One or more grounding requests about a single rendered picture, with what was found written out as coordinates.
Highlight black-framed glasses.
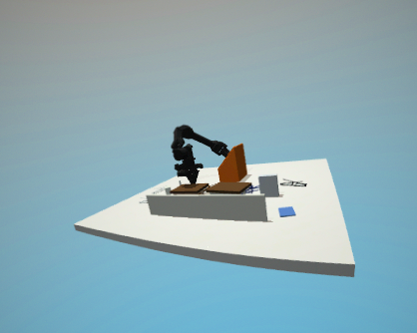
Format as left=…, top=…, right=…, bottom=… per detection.
left=281, top=180, right=307, bottom=186

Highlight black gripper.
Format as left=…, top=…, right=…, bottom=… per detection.
left=177, top=157, right=204, bottom=183

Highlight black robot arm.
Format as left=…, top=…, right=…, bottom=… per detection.
left=171, top=125, right=230, bottom=171

